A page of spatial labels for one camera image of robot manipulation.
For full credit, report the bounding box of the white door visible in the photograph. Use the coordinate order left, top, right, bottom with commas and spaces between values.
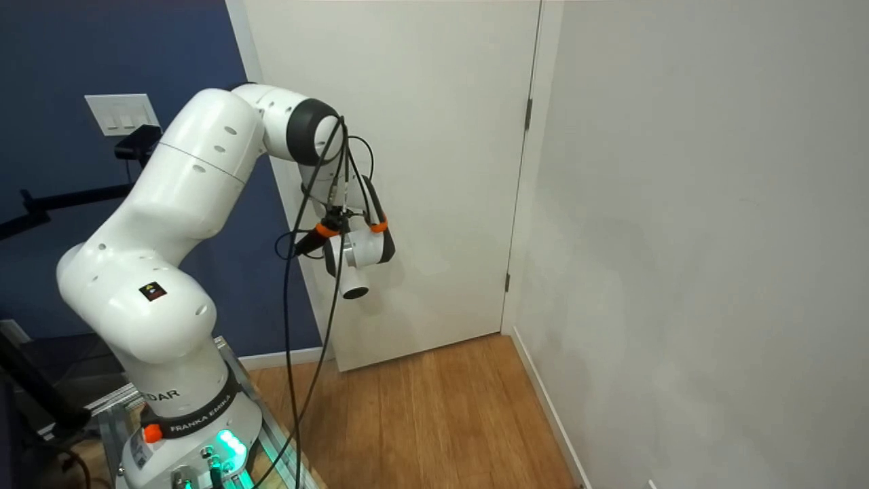
240, 0, 546, 374

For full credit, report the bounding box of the robot base cart green light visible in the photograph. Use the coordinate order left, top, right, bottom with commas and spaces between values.
92, 337, 330, 489

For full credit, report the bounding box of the white baseboard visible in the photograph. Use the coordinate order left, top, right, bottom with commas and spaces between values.
509, 329, 596, 489

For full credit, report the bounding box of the white door frame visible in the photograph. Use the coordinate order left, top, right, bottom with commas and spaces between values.
224, 0, 569, 360

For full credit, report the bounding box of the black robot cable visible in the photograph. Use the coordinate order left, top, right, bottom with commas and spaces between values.
247, 113, 392, 489

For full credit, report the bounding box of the black equipment bracket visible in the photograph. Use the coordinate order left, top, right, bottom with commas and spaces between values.
0, 315, 95, 455

